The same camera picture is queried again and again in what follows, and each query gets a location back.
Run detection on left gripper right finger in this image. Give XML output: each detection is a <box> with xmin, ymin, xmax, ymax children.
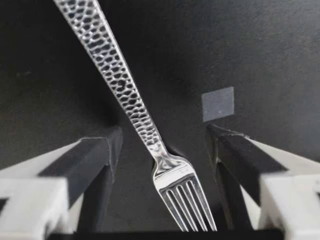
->
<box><xmin>205</xmin><ymin>123</ymin><xmax>320</xmax><ymax>240</ymax></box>

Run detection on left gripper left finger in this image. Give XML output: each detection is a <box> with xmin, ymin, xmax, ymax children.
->
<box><xmin>0</xmin><ymin>125</ymin><xmax>124</xmax><ymax>240</ymax></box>

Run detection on silver hammered-handle fork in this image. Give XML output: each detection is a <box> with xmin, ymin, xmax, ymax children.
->
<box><xmin>52</xmin><ymin>0</ymin><xmax>218</xmax><ymax>233</ymax></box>

